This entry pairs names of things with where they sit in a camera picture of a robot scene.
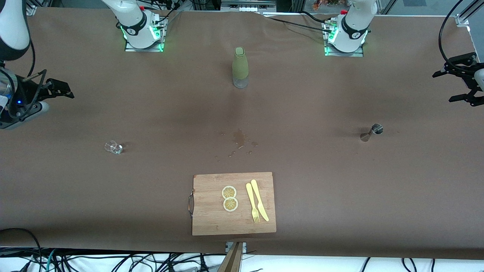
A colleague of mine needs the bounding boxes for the clear glass cup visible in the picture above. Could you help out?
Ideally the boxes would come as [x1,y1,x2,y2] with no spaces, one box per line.
[104,140,124,154]

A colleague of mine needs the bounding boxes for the steel double jigger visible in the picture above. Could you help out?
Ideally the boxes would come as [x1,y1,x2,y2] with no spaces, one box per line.
[360,124,384,142]

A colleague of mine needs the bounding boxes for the brown table cover mat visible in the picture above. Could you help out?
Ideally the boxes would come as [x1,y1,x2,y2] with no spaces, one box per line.
[0,7,484,261]

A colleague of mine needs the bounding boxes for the colourful snack packages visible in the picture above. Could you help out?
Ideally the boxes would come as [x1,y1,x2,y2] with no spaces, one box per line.
[312,0,348,10]

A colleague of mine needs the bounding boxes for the green sleeved glass bottle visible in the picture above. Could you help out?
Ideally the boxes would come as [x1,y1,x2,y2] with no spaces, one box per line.
[232,47,249,89]

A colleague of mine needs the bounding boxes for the wooden cutting board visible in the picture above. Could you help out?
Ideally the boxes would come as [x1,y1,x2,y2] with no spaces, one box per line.
[188,172,277,236]

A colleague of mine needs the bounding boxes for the white power strip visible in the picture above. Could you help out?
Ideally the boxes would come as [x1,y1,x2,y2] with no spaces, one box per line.
[221,0,276,12]

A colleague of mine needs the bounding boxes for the yellow plastic fork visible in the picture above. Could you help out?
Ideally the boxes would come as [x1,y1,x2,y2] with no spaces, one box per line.
[246,183,260,223]

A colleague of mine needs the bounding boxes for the yellow plastic knife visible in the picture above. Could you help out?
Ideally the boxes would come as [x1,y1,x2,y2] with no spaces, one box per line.
[251,179,270,222]

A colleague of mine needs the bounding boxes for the white side desk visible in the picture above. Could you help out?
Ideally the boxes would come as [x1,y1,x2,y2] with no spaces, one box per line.
[0,247,484,272]

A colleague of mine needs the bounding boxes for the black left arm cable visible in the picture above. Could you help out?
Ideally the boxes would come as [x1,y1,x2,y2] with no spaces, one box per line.
[439,0,469,66]

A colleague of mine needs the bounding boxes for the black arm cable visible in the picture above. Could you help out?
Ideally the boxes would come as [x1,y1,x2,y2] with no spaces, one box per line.
[8,41,48,116]
[439,0,469,66]

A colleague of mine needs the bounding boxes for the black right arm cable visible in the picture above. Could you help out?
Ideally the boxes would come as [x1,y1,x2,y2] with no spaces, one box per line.
[8,41,48,116]

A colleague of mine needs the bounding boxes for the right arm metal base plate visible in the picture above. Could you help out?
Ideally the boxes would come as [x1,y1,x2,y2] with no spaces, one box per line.
[125,11,166,52]

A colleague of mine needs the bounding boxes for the black base cable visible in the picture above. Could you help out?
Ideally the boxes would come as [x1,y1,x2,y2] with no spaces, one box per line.
[151,0,183,27]

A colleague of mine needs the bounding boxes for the black looped cable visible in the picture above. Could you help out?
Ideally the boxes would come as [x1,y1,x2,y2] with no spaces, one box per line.
[0,228,43,272]

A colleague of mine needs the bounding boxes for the short black table cable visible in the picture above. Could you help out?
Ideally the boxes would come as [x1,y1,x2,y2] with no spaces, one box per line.
[301,10,327,25]

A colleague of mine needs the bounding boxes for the teal cable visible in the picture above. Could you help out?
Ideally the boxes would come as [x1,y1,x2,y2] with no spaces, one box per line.
[46,249,58,272]

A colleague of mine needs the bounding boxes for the long black table cable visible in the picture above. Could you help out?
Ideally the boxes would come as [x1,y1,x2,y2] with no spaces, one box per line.
[264,15,335,34]

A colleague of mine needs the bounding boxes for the black cable tangle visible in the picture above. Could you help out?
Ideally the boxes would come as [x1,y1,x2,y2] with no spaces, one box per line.
[42,247,212,272]

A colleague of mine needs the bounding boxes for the wooden camera post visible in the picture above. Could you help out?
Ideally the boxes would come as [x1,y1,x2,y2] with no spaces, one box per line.
[217,242,244,272]

